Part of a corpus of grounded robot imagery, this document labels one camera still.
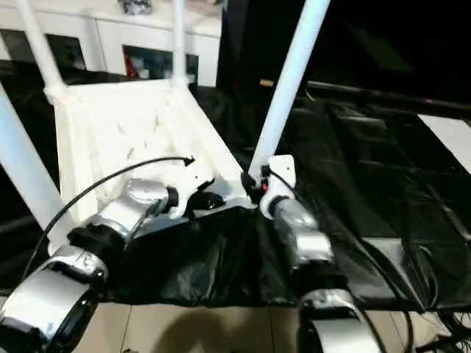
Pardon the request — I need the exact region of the white plastic table leg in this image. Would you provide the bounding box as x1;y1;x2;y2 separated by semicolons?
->
0;82;75;252
247;0;333;178
12;0;70;96
170;0;191;86

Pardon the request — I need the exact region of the white plastic table top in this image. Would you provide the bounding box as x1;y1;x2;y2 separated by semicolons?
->
43;76;259;255

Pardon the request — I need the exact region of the black work mat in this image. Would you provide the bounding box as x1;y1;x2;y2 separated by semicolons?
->
0;60;471;313

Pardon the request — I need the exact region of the dark low shelf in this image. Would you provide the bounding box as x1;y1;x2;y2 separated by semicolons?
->
306;80;471;112

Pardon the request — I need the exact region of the white flat board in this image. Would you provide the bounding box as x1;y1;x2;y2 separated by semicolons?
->
417;112;471;171

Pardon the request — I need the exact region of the white glass-door cabinet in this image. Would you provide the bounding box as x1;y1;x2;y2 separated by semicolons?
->
0;0;224;88

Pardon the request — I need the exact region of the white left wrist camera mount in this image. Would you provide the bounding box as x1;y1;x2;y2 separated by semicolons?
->
170;157;217;221

